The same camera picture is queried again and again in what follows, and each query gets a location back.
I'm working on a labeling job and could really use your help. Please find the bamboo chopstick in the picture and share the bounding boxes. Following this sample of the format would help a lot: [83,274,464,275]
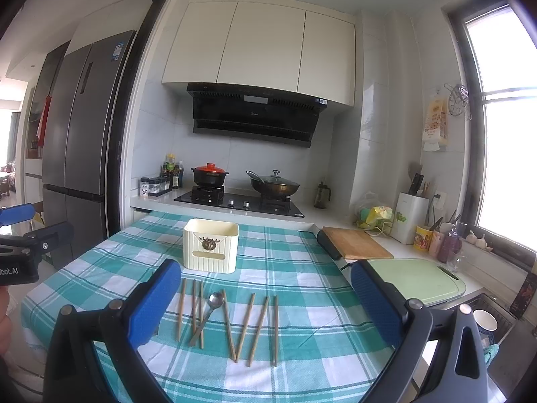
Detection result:
[197,281,204,349]
[191,279,197,336]
[235,293,256,363]
[222,289,237,362]
[273,295,280,367]
[247,296,270,367]
[176,278,188,342]

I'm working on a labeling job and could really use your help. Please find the metal spoon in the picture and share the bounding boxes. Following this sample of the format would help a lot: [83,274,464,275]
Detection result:
[188,291,225,347]

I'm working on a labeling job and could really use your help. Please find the hanging patterned kitchen towel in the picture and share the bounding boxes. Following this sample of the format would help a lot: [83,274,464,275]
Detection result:
[422,96,448,152]

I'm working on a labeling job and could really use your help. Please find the white upper kitchen cabinets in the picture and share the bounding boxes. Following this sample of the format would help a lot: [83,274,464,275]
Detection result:
[162,1,356,106]

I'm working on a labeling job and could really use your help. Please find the person's left hand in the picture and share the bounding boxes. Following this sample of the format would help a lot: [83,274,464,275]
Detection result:
[0,286,13,356]

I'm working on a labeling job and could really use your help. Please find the light green cutting board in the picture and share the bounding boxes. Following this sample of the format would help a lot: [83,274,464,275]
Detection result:
[369,258,466,307]

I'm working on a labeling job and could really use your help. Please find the purple bottle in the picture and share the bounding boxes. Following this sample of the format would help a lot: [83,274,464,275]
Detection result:
[437,225,461,264]

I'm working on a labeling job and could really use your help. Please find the grey double-door refrigerator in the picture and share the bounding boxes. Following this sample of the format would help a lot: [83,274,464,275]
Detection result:
[42,30,136,269]

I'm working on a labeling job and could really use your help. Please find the pink cup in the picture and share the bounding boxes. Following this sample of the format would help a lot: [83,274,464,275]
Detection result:
[428,230,444,258]

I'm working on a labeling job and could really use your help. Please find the yellow snack cup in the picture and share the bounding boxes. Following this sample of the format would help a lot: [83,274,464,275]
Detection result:
[413,226,433,252]

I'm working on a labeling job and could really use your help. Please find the sauce bottles group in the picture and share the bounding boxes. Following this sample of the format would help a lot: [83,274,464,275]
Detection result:
[162,153,184,189]

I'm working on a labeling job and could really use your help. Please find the cream ribbed utensil holder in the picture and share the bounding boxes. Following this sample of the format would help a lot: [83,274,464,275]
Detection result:
[183,218,239,274]

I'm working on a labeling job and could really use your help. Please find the wooden cutting board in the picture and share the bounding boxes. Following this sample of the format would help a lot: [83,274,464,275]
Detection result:
[321,227,393,260]

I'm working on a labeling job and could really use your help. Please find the white knife block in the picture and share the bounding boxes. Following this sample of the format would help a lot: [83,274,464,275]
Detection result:
[390,192,429,245]

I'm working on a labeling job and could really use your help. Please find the yellow green plastic bag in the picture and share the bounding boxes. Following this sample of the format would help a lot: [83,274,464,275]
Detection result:
[355,191,407,236]

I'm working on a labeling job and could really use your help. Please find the black gas stove top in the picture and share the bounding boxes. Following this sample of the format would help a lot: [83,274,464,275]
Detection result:
[176,186,304,218]

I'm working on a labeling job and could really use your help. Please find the teal white checkered tablecloth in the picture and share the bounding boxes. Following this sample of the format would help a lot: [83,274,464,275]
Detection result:
[21,212,392,402]

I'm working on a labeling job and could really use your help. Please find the black pot red lid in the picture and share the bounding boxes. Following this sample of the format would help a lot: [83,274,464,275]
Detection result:
[191,163,229,187]

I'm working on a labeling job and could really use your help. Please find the dark glass french press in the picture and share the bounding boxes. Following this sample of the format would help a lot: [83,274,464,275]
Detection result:
[314,182,331,209]

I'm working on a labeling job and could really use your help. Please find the dark wok glass lid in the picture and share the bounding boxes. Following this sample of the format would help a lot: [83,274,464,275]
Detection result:
[246,169,299,199]

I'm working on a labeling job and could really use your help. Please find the black range hood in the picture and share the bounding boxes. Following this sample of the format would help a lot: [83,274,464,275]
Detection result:
[187,83,328,148]

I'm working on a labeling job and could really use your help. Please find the hanging metal trivet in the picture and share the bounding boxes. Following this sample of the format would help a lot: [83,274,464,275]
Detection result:
[444,84,472,120]

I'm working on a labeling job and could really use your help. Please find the window frame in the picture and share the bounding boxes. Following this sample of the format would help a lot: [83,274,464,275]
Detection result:
[447,0,536,272]

